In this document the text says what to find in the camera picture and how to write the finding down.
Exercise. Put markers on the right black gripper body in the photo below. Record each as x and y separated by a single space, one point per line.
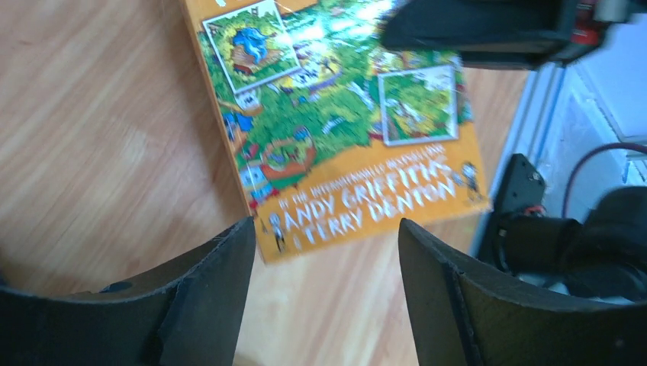
590 24

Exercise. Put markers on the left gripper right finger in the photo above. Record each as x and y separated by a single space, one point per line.
465 312

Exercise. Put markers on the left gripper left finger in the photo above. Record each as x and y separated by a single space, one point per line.
186 311

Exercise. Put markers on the orange Treehouse book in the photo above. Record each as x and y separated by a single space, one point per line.
333 137

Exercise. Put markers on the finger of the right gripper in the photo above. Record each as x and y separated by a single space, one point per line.
486 34

